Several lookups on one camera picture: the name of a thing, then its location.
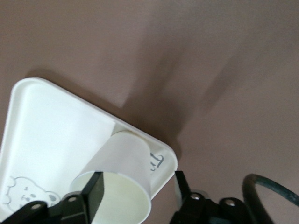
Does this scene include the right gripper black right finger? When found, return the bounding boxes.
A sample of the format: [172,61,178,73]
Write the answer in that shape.
[170,170,250,224]

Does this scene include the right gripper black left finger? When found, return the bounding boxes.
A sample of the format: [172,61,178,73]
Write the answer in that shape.
[2,171,105,224]

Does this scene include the white paper cup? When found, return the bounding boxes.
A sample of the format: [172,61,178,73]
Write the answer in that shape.
[71,131,153,224]

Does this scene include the white tray with bear print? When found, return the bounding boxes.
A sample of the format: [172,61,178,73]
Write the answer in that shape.
[0,77,178,219]

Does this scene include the brown table cover sheet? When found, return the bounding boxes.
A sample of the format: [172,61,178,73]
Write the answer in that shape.
[0,0,299,224]

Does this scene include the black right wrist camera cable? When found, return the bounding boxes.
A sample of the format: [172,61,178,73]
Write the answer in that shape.
[242,174,299,224]

